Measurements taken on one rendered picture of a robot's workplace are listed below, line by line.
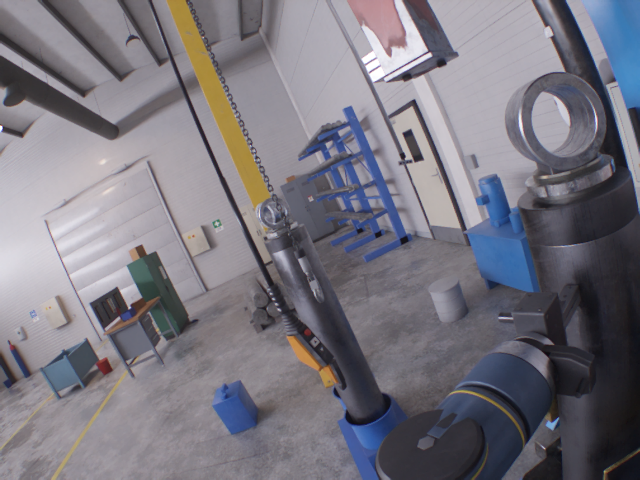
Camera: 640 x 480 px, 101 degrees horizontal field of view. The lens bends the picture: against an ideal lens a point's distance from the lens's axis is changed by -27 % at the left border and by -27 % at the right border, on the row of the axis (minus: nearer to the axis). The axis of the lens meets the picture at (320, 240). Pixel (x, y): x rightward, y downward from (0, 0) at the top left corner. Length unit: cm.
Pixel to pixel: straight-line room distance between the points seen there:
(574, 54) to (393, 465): 89
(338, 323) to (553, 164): 140
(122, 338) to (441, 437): 617
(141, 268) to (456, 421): 734
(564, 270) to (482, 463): 35
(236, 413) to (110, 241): 938
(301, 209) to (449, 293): 778
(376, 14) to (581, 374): 64
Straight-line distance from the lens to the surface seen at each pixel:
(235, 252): 1112
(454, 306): 336
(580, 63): 96
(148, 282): 756
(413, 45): 66
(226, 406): 318
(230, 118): 302
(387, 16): 69
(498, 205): 341
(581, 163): 60
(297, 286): 170
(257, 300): 515
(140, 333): 625
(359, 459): 241
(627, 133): 151
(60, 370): 808
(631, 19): 95
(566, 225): 57
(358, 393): 196
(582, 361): 44
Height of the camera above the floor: 163
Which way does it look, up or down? 9 degrees down
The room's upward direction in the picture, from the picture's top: 24 degrees counter-clockwise
